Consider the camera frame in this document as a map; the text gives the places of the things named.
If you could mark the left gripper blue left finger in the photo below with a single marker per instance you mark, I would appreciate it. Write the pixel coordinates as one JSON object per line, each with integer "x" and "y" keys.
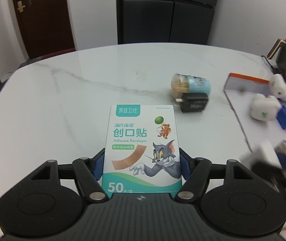
{"x": 88, "y": 172}

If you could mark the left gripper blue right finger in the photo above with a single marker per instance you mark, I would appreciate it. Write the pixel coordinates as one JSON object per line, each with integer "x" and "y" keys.
{"x": 195, "y": 172}

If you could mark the white rectangular power adapter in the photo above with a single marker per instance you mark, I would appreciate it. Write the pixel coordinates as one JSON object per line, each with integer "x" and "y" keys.
{"x": 262, "y": 152}

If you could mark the teal bandage box cartoon cat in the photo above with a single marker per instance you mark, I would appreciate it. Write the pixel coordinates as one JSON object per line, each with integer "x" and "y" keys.
{"x": 141, "y": 151}

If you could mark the black plug adapter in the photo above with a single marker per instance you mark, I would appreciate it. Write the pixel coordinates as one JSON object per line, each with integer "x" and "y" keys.
{"x": 192, "y": 102}

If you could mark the white plug-in vaporizer green button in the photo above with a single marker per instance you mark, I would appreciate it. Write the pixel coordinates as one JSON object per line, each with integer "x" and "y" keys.
{"x": 277, "y": 87}

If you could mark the light blue toothpick jar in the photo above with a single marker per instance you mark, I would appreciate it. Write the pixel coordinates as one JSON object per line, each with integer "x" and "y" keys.
{"x": 185, "y": 84}

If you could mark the orange-rimmed white cardboard tray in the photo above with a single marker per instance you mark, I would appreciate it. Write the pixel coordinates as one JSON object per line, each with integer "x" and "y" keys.
{"x": 240, "y": 90}

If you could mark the black refrigerator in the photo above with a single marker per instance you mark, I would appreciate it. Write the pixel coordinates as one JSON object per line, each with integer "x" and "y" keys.
{"x": 182, "y": 21}

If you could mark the dark brown door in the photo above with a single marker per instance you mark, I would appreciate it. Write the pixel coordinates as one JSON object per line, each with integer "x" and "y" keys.
{"x": 45, "y": 26}

